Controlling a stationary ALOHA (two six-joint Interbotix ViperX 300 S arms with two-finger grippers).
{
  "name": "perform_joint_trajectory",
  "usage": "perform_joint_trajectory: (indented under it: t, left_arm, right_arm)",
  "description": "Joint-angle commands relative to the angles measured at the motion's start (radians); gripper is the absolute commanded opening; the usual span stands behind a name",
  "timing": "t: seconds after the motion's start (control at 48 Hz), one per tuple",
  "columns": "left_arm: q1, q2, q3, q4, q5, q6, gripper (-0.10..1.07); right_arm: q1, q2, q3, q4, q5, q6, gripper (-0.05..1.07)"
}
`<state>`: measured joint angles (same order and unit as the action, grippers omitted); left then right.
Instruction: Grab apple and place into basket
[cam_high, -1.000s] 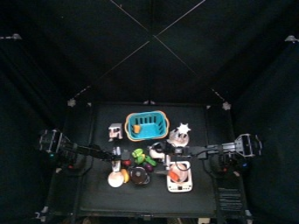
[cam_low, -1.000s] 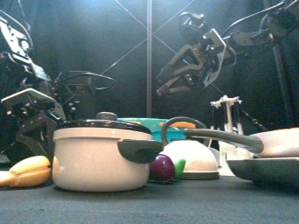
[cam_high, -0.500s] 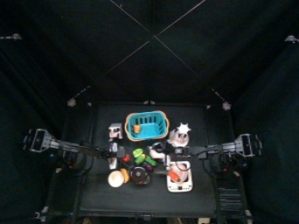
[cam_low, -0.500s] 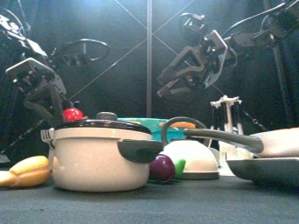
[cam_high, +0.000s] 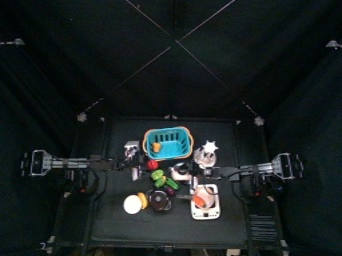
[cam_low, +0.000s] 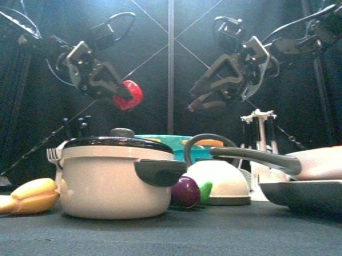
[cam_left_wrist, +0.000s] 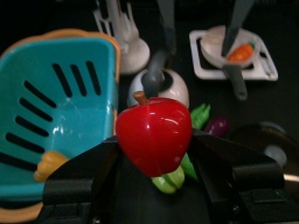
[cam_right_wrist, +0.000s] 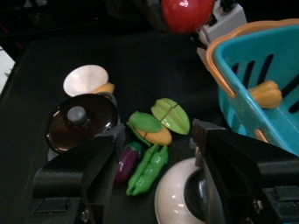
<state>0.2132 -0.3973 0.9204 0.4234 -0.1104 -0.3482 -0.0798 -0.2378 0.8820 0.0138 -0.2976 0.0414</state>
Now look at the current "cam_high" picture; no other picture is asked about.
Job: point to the red toy apple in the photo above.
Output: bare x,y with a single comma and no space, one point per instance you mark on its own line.
153,164

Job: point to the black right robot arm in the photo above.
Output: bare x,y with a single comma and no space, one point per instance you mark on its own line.
267,167

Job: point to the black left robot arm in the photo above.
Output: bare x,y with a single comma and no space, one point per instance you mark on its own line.
67,163

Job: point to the white bowl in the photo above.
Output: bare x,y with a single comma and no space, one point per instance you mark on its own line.
181,174

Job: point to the light green toy pepper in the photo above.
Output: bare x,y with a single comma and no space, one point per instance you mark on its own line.
157,174

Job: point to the white flower-shaped toy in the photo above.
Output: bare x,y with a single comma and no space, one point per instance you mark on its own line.
206,158

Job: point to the orange toy food piece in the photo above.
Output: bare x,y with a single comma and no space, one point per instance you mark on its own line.
157,147

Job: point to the green yellow toy vegetable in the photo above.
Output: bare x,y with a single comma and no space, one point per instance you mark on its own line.
159,182

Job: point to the purple toy eggplant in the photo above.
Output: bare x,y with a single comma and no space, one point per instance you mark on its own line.
170,191

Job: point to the orange red toy food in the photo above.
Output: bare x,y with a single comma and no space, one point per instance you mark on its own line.
199,201

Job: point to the yellow toy banana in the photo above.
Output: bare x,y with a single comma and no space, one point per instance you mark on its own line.
143,200

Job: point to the black toy pot lid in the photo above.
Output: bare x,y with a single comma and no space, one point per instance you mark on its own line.
159,200

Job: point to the white toy stove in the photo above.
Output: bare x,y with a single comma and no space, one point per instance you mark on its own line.
206,213

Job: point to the grey frame bracket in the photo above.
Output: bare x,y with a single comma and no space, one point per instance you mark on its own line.
259,120
18,42
82,116
333,44

